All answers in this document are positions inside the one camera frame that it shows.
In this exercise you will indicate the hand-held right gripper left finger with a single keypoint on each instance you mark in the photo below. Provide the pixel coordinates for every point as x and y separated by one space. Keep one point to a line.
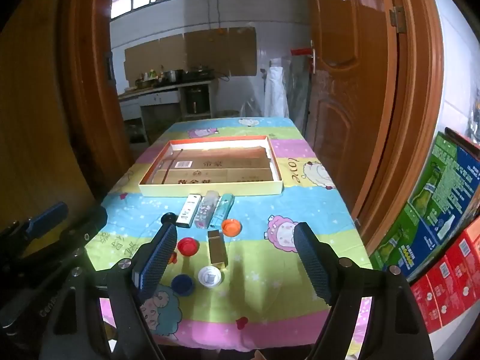
157 258

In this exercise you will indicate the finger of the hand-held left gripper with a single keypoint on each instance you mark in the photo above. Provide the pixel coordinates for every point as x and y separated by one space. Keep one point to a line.
48 214
93 222

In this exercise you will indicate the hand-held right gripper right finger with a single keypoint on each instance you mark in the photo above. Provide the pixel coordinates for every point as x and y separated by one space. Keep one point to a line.
313 266

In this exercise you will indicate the dark orange bottle cap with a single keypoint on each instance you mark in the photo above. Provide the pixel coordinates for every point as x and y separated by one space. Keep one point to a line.
187 246

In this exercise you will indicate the blue bottle cap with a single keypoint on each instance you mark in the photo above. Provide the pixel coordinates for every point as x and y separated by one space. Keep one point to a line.
183 284

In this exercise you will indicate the white bottle cap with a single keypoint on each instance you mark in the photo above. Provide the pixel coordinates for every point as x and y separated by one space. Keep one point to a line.
210 276

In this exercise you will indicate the white lighter box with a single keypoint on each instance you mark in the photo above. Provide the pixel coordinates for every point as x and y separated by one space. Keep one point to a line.
188 212

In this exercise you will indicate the gold rectangular box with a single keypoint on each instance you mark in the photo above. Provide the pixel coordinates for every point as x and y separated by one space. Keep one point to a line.
217 251

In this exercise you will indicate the clear floral plastic case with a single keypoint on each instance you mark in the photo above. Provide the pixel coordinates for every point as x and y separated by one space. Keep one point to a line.
206 210

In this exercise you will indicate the light orange bottle cap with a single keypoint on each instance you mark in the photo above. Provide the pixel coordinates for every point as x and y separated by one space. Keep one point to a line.
231 228

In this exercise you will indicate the teal lighter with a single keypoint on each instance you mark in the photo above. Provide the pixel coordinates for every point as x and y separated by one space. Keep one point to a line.
222 210

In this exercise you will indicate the shallow cardboard tray box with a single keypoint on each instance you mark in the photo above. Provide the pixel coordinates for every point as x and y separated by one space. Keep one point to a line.
210 174

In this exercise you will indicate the colourful cartoon sheep tablecloth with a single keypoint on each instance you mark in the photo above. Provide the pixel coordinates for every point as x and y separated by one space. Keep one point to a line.
262 270

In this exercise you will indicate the stack of red cartons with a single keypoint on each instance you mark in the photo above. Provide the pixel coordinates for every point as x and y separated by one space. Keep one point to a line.
450 281

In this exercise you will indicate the kitchen counter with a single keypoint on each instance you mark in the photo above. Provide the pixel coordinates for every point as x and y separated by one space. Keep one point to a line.
157 97

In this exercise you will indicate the green printed beverage carton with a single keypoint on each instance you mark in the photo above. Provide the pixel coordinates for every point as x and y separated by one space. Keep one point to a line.
438 202

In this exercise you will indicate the metal door strike plate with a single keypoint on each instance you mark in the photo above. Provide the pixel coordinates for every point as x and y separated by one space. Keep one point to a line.
110 65

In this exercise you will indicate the black appliance under counter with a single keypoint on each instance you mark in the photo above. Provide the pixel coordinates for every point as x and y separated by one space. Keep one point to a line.
198 101

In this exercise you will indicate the steel cooking pot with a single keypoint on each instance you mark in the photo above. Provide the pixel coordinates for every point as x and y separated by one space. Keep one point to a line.
173 76

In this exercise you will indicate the clear plastic wrap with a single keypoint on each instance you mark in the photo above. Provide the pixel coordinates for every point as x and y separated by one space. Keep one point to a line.
299 93

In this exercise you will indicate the white sack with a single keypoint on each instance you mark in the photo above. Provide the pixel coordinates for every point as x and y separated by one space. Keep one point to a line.
275 93

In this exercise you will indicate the black gas stove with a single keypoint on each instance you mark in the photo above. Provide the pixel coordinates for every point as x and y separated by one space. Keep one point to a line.
200 73

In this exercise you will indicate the brown wooden door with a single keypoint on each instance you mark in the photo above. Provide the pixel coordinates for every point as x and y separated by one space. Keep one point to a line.
352 82

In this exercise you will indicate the red paper strip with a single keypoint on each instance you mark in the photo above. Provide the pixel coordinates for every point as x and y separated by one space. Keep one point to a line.
300 50

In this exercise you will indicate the metal door hinge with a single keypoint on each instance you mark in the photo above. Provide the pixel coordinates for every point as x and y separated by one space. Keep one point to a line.
397 18

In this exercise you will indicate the brown cardboard wall covering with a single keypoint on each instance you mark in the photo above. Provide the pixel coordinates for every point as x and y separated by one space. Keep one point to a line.
210 52

